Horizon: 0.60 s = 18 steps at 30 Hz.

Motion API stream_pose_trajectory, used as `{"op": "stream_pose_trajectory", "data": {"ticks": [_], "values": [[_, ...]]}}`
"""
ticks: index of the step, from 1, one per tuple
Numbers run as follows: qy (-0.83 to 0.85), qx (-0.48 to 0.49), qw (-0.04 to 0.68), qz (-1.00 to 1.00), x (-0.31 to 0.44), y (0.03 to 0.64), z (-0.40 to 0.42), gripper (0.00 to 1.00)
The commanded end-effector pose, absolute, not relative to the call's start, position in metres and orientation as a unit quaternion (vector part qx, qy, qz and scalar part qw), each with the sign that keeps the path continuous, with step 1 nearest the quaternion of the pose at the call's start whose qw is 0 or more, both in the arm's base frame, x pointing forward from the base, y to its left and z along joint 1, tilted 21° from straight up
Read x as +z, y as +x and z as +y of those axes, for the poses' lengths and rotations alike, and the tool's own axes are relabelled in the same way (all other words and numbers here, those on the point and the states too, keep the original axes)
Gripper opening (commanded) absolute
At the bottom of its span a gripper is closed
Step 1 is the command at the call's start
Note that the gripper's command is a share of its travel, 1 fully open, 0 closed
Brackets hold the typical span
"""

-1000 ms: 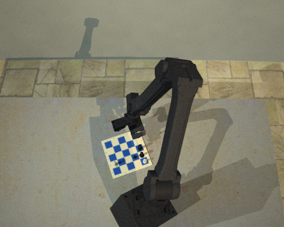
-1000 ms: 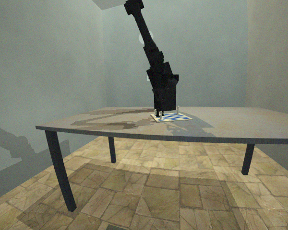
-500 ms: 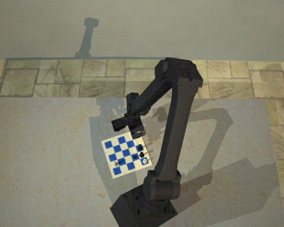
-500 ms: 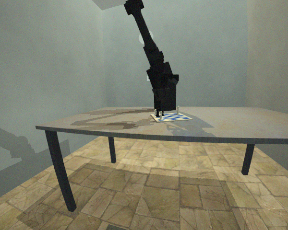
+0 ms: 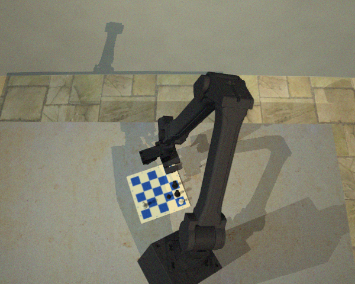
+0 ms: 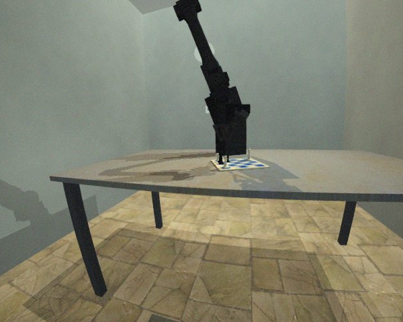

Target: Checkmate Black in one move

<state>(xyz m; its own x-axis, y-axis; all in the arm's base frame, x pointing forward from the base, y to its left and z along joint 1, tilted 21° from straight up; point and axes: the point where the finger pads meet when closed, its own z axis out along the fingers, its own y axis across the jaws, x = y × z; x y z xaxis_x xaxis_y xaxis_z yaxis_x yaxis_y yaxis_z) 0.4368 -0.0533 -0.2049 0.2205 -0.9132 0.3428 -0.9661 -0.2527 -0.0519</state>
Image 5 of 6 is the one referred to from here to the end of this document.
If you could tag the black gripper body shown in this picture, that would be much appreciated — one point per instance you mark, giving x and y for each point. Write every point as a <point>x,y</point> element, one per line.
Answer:
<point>174,160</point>

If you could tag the blue and cream chessboard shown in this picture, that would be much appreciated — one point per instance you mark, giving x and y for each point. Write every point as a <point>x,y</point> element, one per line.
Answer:
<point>152,186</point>

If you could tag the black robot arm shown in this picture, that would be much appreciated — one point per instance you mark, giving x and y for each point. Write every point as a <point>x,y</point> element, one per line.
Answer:
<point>230,98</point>

